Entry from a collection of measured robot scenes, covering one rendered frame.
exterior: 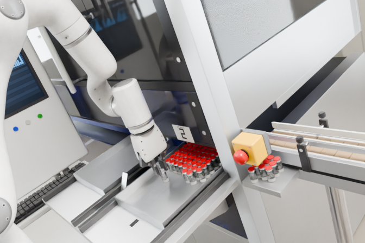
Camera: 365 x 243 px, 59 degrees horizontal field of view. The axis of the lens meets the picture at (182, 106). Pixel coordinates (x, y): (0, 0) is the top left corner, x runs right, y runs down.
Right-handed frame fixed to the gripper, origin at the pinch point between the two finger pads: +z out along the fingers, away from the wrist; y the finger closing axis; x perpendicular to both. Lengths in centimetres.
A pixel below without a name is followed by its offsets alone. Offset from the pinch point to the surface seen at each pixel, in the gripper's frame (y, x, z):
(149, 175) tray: 1.3, -7.2, 4.6
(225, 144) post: -10.1, 23.6, -7.1
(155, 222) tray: 15.9, 14.4, 3.8
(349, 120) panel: -84, 25, 29
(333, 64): -101, 14, 8
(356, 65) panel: -100, 25, 8
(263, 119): -47.5, 8.4, 8.2
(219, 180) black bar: -6.0, 20.3, 4.1
